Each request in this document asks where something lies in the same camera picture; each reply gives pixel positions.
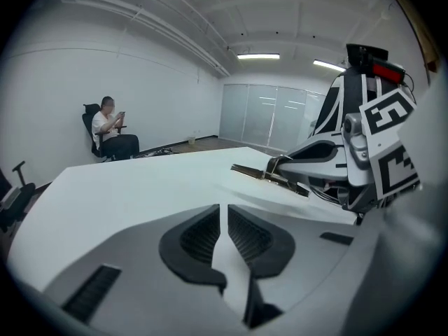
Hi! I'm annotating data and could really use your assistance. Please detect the frosted glass partition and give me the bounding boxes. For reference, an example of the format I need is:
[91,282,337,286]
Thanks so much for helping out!
[218,83,328,151]

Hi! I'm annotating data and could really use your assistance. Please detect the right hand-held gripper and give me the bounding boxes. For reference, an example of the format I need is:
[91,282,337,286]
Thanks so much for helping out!
[279,87,423,214]

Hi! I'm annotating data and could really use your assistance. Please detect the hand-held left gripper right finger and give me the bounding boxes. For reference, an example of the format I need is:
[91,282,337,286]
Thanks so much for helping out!
[227,204,377,330]

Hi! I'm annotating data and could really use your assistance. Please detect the white ceiling pipes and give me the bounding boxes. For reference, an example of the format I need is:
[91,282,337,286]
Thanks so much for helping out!
[68,0,231,77]

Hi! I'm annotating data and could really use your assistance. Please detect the black chair with armrest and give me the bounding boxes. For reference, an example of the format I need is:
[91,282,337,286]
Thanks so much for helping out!
[0,160,37,238]

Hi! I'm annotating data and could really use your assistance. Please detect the ceiling strip light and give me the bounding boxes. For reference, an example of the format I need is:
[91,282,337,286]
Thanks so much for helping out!
[237,52,281,61]
[311,58,347,73]

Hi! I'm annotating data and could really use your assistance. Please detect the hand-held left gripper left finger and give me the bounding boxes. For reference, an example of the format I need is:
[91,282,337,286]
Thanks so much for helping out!
[41,204,253,336]

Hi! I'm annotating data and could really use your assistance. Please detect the cables on floor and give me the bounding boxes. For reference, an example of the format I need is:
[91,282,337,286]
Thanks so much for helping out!
[134,146,176,159]

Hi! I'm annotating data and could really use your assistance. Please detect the black office chair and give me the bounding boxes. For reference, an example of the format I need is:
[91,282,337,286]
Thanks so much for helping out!
[81,103,129,164]

